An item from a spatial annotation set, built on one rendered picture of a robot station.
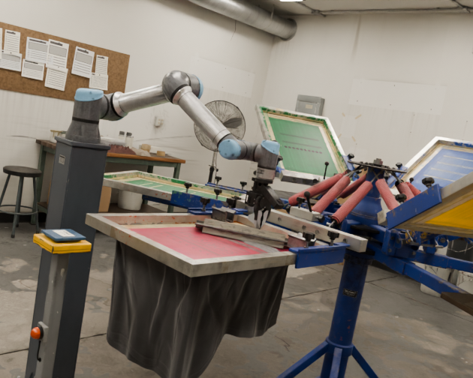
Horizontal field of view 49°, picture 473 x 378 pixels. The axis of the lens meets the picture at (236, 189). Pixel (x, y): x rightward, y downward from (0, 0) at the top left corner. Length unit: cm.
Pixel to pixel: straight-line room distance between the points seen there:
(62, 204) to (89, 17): 377
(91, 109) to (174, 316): 103
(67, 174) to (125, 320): 72
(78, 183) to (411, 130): 466
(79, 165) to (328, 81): 509
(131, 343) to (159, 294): 23
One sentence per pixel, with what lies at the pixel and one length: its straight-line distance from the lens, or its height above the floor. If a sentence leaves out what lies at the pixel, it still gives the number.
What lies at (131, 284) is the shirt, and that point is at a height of 79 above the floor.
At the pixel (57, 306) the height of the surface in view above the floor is 74.
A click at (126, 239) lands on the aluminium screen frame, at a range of 171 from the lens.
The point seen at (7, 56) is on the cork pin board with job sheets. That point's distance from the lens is 549.
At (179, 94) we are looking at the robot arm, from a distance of 208.
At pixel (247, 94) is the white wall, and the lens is 743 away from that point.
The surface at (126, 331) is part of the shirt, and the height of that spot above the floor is 61.
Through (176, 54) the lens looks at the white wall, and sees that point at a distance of 654.
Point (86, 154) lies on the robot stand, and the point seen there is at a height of 115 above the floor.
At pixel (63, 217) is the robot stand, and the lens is 235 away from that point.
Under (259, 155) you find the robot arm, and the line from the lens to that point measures 205.
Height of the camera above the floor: 140
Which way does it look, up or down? 7 degrees down
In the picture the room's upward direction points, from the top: 10 degrees clockwise
